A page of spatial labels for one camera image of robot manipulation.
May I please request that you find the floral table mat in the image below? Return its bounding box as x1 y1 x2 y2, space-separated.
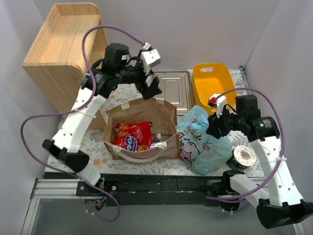
47 68 267 177

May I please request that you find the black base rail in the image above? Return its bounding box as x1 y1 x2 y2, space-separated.
75 172 242 212

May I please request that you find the brown paper tote bag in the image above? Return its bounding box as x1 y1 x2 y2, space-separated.
102 98 180 164

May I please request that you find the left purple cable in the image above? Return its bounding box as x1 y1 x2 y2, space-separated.
20 25 150 222

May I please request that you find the small silver bottle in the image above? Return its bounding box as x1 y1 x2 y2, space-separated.
150 133 162 148

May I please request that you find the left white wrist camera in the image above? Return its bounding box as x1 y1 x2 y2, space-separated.
140 49 161 75

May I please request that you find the purple cable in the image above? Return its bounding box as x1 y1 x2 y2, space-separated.
205 87 287 203
20 25 150 222

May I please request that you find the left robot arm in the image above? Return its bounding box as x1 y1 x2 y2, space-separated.
42 43 162 196

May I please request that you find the wooden shelf unit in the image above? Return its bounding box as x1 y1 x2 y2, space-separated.
22 2 115 131

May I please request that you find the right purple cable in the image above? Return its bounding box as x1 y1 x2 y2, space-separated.
205 87 287 203

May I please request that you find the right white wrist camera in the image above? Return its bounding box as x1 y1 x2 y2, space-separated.
208 94 227 118

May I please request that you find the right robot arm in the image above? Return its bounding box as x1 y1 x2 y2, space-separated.
206 94 313 229

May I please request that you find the blue cartoon plastic bag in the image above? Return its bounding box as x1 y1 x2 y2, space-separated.
176 105 232 175

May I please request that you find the yellow plastic basket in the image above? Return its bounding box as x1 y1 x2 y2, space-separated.
192 63 235 115

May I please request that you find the red cookie snack packet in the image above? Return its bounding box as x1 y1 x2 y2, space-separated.
112 121 152 152

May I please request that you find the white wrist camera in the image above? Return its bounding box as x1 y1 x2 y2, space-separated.
208 94 227 118
140 49 161 75

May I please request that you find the grey tape roll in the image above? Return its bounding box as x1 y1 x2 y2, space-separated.
227 145 257 169

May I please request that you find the metal tray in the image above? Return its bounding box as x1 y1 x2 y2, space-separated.
153 69 194 115

